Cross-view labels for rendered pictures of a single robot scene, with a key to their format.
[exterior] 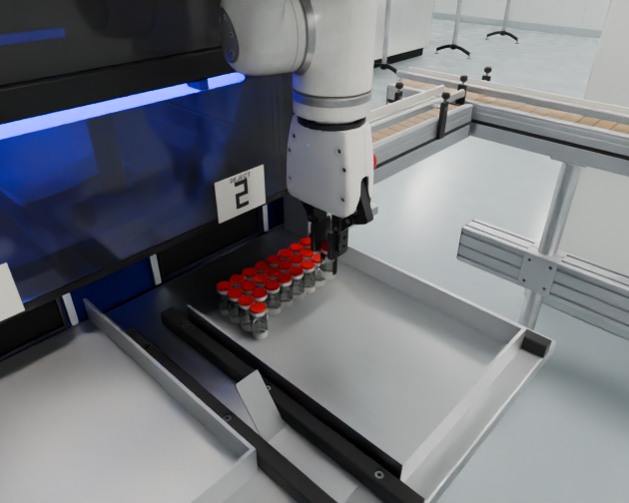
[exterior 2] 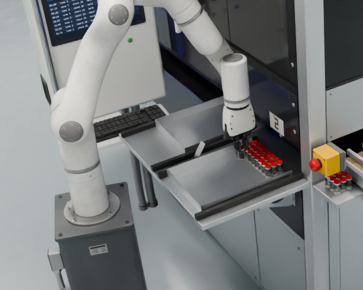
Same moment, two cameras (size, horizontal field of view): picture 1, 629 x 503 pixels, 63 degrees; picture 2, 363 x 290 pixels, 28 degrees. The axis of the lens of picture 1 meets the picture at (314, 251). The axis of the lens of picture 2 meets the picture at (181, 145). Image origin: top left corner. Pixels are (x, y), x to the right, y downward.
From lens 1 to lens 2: 2.48 m
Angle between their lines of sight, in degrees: 91
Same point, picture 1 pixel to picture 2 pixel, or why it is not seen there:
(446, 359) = (205, 195)
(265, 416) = (197, 153)
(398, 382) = (201, 183)
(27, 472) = (205, 124)
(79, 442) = (210, 130)
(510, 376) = (191, 208)
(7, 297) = not seen: hidden behind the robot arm
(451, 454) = (171, 188)
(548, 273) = not seen: outside the picture
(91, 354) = not seen: hidden behind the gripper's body
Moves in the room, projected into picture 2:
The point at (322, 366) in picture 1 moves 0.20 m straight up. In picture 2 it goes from (216, 170) to (211, 119)
